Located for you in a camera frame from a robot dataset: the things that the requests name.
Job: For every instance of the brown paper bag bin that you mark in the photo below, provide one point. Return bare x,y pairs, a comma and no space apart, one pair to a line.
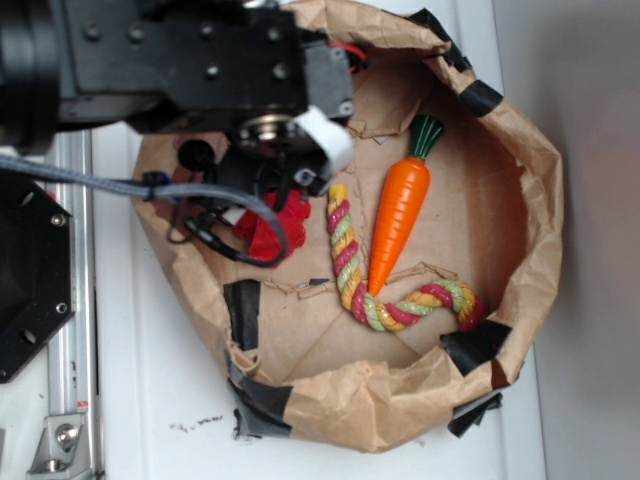
297,362

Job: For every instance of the orange plastic carrot toy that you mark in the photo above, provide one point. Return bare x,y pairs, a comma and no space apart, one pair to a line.
404,191

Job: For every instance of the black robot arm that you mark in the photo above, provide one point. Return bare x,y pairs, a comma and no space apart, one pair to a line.
280,92

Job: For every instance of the aluminium frame rail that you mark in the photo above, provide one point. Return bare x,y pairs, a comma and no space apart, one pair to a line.
74,406

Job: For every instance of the multicolour twisted rope toy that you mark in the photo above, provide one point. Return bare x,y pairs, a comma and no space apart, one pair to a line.
365,307

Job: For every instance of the metal corner bracket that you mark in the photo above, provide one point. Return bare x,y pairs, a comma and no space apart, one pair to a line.
62,445

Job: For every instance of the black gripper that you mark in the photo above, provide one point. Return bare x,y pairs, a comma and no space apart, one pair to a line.
279,153

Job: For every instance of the black hexagonal base plate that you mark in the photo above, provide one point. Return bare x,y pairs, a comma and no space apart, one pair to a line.
36,272

